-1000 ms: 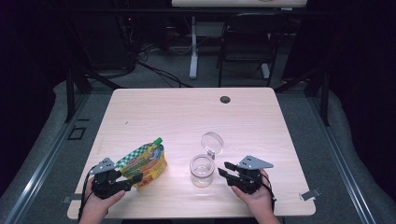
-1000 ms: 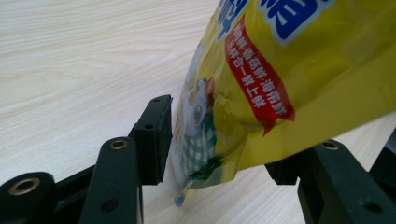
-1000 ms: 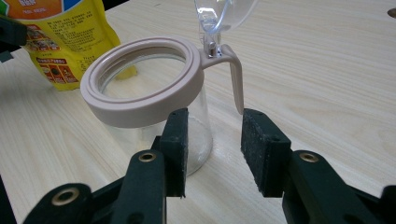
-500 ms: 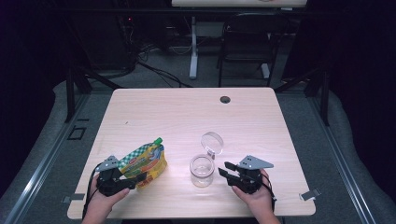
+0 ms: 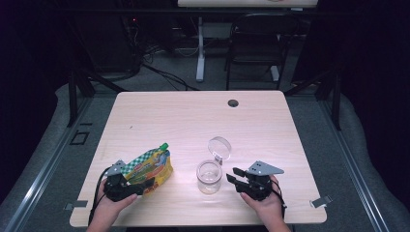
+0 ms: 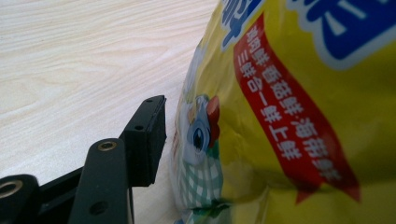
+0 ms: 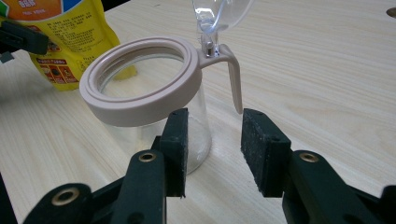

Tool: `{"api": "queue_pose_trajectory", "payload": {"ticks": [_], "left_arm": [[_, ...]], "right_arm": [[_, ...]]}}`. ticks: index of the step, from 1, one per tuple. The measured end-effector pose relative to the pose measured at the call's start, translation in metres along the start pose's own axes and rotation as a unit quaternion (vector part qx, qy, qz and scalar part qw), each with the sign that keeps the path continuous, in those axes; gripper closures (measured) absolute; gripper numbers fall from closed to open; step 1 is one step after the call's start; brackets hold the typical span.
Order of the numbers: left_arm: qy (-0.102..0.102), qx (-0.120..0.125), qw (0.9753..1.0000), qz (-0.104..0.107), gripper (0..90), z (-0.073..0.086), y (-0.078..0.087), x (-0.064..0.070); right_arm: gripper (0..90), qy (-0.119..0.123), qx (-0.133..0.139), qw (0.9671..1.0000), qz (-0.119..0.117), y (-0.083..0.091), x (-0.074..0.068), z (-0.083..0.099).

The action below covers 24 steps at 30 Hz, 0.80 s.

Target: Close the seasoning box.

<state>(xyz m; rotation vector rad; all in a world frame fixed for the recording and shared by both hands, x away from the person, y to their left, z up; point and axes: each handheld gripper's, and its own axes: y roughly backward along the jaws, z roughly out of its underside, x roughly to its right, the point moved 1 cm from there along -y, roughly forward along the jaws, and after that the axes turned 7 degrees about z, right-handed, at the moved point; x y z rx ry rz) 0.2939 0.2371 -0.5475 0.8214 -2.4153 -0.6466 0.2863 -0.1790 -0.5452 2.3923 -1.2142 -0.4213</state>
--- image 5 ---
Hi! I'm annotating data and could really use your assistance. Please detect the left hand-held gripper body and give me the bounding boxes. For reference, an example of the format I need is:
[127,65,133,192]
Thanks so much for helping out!
[102,159,145,203]

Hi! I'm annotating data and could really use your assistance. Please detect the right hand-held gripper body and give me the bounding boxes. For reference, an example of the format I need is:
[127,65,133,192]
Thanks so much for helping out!
[236,159,285,202]

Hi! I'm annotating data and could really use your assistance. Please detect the yellow seasoning pouch green cap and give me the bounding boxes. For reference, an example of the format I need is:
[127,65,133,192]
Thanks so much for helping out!
[121,142,174,196]

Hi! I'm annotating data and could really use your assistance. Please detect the glass jar with beige collar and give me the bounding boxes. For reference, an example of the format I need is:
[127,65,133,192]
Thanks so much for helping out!
[196,135,232,195]

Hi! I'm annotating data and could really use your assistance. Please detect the person's left hand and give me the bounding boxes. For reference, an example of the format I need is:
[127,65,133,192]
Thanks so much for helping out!
[96,178,139,218]

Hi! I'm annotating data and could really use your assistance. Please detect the person's right hand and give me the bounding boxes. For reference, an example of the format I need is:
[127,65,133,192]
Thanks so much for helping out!
[240,175,287,224]

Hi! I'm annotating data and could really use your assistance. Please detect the grey metal table clip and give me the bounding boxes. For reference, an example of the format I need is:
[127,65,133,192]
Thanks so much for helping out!
[309,195,333,209]
[63,199,89,212]

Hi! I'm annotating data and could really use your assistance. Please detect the black metal stand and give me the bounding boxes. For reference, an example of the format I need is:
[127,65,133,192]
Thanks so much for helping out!
[67,69,127,129]
[283,64,342,131]

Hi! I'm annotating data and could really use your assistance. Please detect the white desk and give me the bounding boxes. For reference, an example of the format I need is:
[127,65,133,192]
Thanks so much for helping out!
[177,0,319,83]

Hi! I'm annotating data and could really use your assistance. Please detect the black folding chair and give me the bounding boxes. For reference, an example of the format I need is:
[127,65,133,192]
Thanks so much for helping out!
[224,13,299,91]

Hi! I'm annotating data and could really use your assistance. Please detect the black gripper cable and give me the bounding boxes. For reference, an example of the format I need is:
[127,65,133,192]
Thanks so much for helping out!
[88,166,111,226]
[270,179,288,220]

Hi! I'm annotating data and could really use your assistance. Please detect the aluminium floor rail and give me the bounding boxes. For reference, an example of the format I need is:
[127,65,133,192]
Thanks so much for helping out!
[317,96,392,232]
[0,96,95,232]

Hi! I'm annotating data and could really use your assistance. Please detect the black floor cables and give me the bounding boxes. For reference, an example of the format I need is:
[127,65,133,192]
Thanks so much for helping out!
[141,62,199,92]

